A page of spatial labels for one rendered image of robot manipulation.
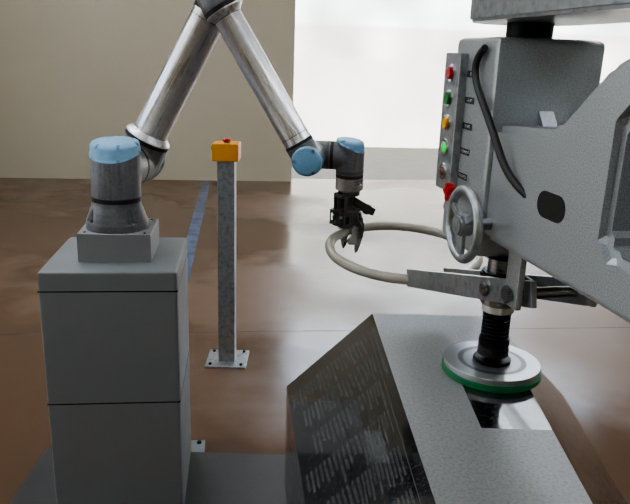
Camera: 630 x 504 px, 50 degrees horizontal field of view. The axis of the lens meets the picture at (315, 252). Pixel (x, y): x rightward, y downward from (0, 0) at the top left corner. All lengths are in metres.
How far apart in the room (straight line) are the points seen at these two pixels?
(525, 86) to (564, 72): 0.08
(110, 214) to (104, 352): 0.42
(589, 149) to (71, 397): 1.69
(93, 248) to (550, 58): 1.41
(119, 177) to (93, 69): 6.10
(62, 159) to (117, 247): 6.26
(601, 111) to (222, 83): 7.15
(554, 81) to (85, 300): 1.41
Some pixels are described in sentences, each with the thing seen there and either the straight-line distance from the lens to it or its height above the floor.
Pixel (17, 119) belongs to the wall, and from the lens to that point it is 8.45.
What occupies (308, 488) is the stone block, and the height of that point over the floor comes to 0.61.
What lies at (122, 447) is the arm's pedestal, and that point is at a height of 0.27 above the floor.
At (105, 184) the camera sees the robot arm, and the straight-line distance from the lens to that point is 2.14.
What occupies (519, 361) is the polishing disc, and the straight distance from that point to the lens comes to 1.62.
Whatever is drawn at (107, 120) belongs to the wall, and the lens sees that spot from 8.21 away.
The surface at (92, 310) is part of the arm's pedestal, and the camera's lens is 2.12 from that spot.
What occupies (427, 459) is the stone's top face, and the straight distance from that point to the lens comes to 1.27.
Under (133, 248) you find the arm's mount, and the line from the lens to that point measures 2.14.
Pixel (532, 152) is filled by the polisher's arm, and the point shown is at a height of 1.33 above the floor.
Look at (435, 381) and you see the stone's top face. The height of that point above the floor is 0.80.
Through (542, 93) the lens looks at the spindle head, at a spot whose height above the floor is 1.42.
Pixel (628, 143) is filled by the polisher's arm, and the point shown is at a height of 1.38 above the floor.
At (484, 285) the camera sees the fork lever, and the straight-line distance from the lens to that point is 1.46.
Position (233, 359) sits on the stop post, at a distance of 3.42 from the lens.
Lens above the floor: 1.48
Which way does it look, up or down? 16 degrees down
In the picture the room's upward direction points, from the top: 2 degrees clockwise
